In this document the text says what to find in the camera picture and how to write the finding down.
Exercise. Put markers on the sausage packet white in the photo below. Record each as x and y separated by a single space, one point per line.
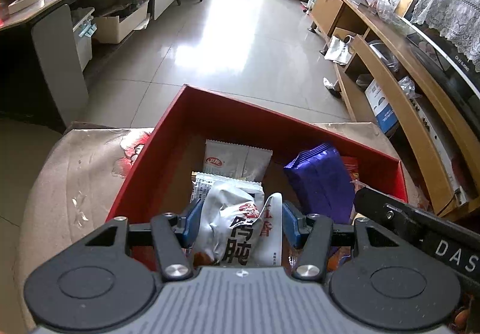
235 161

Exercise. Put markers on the purple snack packet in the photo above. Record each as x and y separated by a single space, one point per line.
322 183

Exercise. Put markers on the grey Kaprons wafer packet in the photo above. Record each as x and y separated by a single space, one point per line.
202 183

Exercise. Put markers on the red cardboard box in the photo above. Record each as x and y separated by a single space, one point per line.
217 118

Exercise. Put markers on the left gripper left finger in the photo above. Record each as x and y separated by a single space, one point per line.
172 235

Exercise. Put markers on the blue white box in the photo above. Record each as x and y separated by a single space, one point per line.
382 109

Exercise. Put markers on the cardboard box under table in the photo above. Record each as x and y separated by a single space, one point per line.
113 29

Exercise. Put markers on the white paper bag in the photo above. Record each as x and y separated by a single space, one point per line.
339 50

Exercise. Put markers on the orange red chip bag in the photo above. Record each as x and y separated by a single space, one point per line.
352 166

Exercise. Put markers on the white lace cover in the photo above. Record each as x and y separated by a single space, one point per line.
455 20

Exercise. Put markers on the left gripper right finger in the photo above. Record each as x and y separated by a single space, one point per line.
311 236

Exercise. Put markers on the wooden TV stand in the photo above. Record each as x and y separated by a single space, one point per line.
437 146

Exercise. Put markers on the black curved television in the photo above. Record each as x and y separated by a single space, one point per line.
449 68

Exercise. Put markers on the white chicken snack packet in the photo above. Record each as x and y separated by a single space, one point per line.
237 230

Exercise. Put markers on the white storage bin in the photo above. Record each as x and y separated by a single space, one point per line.
83 28

